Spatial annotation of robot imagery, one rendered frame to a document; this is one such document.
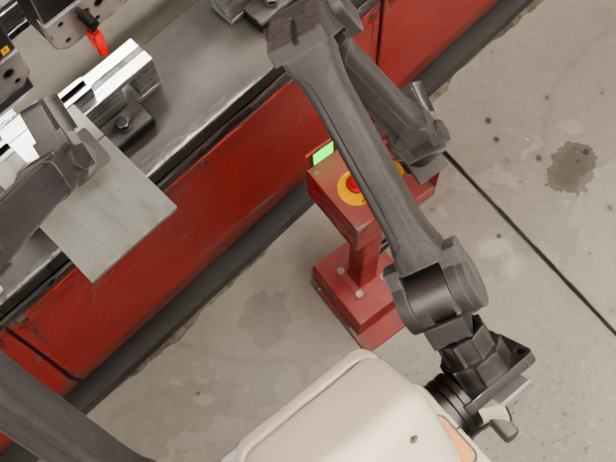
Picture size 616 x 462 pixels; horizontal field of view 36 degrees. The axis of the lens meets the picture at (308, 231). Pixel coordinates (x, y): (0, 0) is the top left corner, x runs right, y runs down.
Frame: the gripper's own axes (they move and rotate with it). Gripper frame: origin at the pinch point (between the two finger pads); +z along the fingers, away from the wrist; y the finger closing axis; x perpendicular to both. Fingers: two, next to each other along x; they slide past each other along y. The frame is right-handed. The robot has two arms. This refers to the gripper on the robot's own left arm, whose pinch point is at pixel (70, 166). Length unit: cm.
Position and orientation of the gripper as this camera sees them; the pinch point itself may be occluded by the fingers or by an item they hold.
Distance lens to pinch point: 157.4
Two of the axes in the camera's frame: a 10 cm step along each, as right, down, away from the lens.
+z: -2.9, -0.2, 9.6
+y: -7.2, 6.6, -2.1
